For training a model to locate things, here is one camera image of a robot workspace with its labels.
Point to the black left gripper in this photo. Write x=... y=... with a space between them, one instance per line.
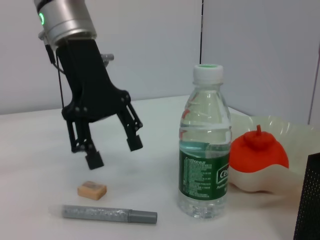
x=85 y=82

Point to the clear water bottle green label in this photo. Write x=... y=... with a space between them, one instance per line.
x=205 y=150

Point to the red-orange toy orange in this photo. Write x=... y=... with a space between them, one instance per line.
x=257 y=150

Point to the tan eraser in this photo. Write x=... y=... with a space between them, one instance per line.
x=92 y=190

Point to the silver clear pen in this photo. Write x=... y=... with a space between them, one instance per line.
x=100 y=213

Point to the pale green glass fruit plate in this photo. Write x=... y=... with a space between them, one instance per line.
x=295 y=140

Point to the black mesh pen holder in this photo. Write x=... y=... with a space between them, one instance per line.
x=310 y=200

